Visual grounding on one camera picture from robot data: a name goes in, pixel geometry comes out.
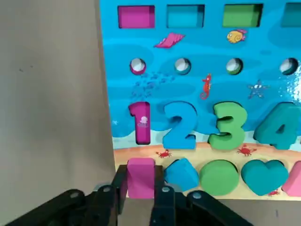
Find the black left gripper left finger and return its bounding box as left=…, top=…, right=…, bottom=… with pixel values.
left=4, top=164, right=129, bottom=226

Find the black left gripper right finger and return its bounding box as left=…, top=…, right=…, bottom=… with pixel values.
left=150, top=164, right=254, bottom=226

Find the magenta rectangular block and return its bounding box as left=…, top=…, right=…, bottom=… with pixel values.
left=127, top=158, right=156, bottom=199

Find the blue ocean toy board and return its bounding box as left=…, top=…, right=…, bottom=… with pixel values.
left=98, top=0, right=301, bottom=201

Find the blue diamond shape piece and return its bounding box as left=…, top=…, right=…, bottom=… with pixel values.
left=163, top=157, right=198, bottom=192

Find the green circle piece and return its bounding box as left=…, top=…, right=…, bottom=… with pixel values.
left=199, top=159, right=239, bottom=196

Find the blue number two piece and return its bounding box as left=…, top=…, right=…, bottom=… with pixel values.
left=161, top=101, right=197, bottom=150

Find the teal heart piece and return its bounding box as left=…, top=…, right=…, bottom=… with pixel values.
left=240, top=159, right=290, bottom=197

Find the green number three piece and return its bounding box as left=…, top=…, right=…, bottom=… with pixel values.
left=208, top=101, right=249, bottom=151

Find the pink trapezoid piece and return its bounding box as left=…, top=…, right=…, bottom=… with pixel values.
left=281, top=161, right=301, bottom=194

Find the teal number four piece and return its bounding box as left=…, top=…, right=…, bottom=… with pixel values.
left=253, top=102, right=301, bottom=151

